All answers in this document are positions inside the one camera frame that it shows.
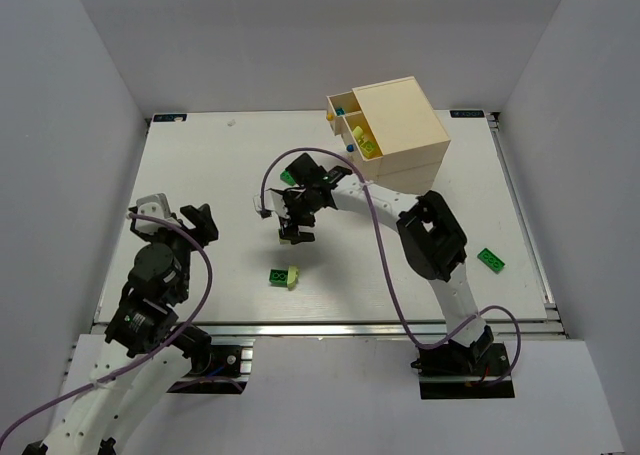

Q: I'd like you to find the lime green lego front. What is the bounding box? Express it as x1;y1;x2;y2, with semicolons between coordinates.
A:
286;265;299;290

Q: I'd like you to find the dark green lego front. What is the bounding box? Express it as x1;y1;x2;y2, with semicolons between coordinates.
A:
269;269;289;287

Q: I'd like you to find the cream plastic drawer cabinet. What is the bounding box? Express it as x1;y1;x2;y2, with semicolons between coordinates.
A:
329;76;450;194

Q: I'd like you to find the lime green small lego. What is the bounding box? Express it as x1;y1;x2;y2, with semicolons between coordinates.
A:
360;141;377;158

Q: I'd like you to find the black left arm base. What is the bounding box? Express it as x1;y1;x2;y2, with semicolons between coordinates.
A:
168;339;253;395

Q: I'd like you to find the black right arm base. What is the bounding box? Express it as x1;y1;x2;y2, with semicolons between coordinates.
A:
411;326;515;400

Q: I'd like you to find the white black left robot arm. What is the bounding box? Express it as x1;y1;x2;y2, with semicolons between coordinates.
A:
24;194;219;454

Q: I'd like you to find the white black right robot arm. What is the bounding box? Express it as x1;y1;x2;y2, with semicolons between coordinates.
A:
256;148;493;365

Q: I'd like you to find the dark green sloped lego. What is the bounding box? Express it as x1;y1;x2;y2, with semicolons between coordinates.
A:
279;170;296;186

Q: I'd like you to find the black table label left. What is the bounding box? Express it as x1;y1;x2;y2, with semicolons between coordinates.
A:
152;113;187;123

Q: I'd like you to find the black table label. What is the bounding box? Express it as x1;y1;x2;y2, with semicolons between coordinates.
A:
449;110;485;118
152;113;187;123

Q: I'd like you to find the black table label right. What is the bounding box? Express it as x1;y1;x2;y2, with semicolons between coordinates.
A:
449;110;485;118

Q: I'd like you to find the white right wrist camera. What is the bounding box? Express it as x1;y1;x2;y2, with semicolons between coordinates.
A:
253;189;287;219

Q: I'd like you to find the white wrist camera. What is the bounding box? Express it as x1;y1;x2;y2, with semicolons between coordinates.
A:
130;193;172;236
253;189;287;219

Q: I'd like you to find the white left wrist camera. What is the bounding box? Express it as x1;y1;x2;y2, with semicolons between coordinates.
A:
130;193;172;236

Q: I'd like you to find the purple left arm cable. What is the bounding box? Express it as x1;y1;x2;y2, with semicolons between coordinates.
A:
0;213;246;444

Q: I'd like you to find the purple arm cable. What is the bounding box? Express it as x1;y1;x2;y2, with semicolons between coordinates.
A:
258;147;524;386
0;213;246;444

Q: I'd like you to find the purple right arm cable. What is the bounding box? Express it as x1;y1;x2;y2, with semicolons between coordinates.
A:
258;147;524;386

